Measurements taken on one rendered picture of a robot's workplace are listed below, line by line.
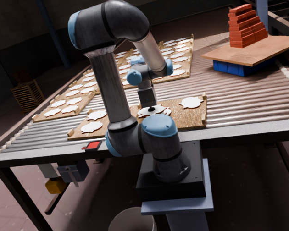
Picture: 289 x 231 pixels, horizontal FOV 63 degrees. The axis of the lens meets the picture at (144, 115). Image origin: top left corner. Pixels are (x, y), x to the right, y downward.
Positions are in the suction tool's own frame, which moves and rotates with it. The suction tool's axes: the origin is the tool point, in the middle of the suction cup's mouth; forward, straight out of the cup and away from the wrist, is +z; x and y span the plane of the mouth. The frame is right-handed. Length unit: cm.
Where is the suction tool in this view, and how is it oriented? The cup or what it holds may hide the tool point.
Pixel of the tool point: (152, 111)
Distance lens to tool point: 135.0
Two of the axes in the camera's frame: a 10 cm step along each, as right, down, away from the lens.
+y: -9.6, 1.9, 2.1
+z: 2.7, 8.6, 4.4
